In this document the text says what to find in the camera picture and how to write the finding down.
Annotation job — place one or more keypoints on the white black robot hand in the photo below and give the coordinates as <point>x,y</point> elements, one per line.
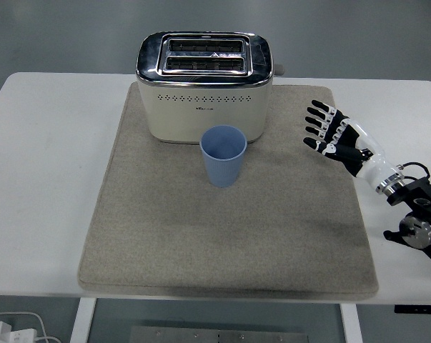
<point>374,164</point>

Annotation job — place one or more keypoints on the blue ribbed water cup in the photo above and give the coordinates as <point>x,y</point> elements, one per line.
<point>222,171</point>

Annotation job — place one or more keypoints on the black desk control panel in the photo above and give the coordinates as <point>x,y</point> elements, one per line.
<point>419,309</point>

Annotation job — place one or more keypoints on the white table leg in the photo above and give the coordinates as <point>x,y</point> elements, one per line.
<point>82,321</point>
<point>351,325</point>

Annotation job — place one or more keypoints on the beige felt table mat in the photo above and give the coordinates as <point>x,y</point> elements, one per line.
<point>201,232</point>

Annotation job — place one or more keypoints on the cream chrome toaster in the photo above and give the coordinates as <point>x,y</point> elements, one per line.
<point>172,118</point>

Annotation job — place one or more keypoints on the grey metal plate with screws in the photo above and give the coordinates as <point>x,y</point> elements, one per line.
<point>186,336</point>

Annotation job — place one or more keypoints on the white power strip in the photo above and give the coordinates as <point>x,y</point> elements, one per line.
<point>22,336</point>

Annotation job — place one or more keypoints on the white plug adapter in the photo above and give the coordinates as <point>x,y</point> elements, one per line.
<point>0,330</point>

